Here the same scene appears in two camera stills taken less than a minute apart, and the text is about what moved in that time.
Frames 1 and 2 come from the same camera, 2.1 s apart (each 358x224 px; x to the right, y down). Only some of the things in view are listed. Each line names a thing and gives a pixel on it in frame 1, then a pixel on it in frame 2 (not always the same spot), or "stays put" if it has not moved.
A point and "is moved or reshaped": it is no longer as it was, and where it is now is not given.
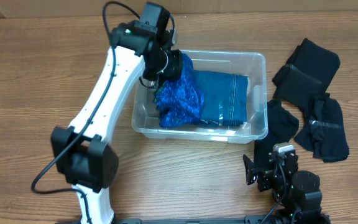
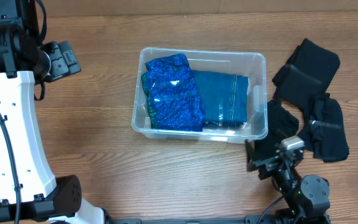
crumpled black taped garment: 323,132 stays put
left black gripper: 175,66 -> 64,62
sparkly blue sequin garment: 180,102 is moved or reshaped
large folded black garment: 306,74 stays put
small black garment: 282,125 stays put
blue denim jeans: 225,98 stays put
